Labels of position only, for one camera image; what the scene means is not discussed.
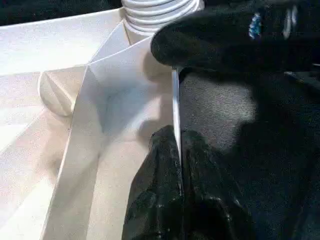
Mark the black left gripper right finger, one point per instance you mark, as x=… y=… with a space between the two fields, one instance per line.
x=207 y=200

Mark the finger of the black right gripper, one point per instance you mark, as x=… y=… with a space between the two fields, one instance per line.
x=212 y=42

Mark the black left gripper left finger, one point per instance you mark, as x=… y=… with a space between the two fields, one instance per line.
x=155 y=190

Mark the white plastic table leg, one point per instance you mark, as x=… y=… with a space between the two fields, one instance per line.
x=155 y=15

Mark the white plastic table top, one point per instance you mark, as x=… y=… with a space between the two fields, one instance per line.
x=87 y=112

